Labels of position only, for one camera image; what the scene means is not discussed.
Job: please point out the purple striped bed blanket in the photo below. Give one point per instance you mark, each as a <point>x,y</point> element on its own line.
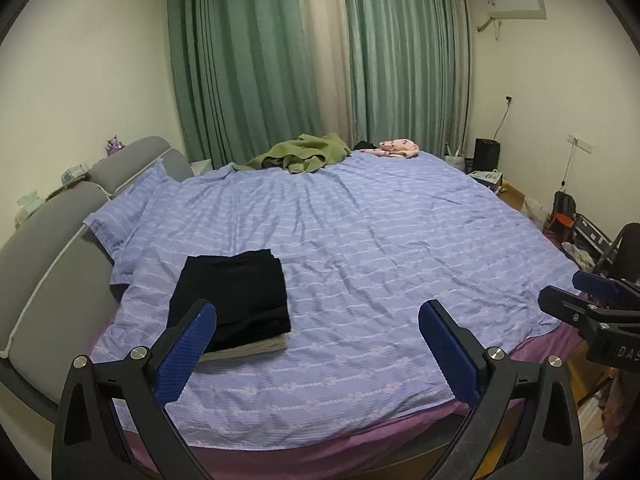
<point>375,260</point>

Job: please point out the purple striped pillow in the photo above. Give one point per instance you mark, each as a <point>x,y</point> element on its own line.
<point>125,210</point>

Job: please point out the pink mattress sheet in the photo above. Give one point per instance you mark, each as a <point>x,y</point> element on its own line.
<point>350,452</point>

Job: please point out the white air conditioner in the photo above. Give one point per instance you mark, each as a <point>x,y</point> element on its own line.
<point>515,5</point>

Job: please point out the purple toy figure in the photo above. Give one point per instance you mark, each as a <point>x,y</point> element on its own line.
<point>114,145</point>

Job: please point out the beige folded cloth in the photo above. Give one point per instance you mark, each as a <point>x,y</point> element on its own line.
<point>250,349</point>

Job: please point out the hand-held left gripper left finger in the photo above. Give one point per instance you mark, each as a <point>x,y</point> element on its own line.
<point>185,355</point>

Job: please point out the dark cloth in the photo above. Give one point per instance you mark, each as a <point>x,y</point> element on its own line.
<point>364,146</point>

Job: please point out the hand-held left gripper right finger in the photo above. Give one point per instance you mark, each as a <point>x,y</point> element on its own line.
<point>450,350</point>

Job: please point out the tissue packet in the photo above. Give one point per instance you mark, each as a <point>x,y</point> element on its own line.
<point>75,173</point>
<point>30,202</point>

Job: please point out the white plastic bag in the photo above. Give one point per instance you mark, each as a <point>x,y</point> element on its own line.
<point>532,208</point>

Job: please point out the white cardboard box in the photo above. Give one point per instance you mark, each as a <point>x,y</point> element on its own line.
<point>487,178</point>

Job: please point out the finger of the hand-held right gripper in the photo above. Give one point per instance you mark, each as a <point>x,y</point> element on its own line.
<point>565,305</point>
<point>597,284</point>

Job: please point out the black box appliance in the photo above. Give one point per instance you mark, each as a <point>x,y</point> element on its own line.
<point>486,155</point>

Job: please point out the black pants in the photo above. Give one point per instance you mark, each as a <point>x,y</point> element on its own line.
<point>230,295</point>

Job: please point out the beige sheer curtain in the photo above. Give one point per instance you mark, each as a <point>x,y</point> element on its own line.
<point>325,60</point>

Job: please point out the black backpack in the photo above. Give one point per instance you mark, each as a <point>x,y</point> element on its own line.
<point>565,210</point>

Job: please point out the white nightstand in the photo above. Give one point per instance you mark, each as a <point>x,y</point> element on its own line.
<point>202,166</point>

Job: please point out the white wall socket rail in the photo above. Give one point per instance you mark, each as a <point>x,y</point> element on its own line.
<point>580,143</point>

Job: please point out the green cloth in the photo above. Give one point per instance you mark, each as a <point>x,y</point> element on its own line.
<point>300,152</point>

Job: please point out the red plaid clothing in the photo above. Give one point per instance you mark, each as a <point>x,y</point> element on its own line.
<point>622,405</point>

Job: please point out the grey padded headboard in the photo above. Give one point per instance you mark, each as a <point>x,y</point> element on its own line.
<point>50,240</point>

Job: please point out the pink patterned cloth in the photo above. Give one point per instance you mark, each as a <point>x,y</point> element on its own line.
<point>395,147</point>

